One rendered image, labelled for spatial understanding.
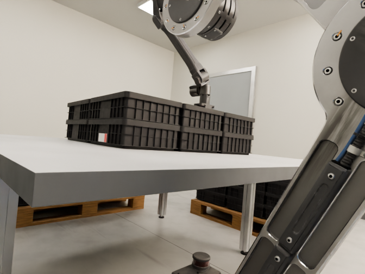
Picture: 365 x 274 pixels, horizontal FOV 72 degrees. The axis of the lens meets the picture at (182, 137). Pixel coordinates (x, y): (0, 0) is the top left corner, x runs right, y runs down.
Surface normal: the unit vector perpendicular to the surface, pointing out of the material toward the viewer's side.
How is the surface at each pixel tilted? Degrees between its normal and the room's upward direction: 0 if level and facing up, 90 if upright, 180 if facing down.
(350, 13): 90
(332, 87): 90
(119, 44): 90
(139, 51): 90
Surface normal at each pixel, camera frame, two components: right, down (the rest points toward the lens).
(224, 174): 0.69, 0.04
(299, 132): -0.71, -0.07
